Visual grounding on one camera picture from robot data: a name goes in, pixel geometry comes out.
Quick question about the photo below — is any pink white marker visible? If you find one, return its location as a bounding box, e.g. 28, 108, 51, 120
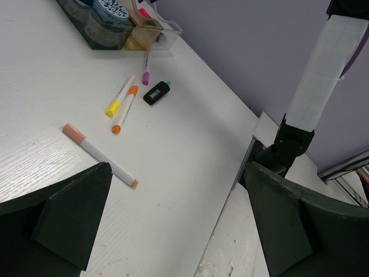
62, 123, 138, 188

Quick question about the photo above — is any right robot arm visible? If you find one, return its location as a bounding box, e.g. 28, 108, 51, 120
253, 1, 368, 175

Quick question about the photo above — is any clear plastic container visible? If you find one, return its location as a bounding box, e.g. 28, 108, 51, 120
147, 1, 182, 50

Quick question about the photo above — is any blue white round jar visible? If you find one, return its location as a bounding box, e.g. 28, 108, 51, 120
76, 0, 94, 7

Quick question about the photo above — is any purple white marker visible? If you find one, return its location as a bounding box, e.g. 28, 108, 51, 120
142, 51, 151, 85

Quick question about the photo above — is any white yellow pen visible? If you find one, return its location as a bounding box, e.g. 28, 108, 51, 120
124, 39, 148, 51

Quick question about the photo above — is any black green highlighter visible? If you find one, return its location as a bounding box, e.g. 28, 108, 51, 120
143, 81, 171, 106

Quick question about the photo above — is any dark grey container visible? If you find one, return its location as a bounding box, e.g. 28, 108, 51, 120
57, 0, 135, 50

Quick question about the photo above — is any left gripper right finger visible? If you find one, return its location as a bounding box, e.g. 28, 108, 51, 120
244, 163, 368, 276

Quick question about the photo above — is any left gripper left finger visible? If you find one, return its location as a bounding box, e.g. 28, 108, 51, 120
1, 162, 112, 276

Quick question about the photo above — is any orange white marker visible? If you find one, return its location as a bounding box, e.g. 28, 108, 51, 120
111, 85, 138, 135

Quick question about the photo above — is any black pink highlighter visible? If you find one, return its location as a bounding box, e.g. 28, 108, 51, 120
139, 8, 150, 18

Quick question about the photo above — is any yellow white marker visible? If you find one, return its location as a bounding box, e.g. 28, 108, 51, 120
105, 75, 135, 118

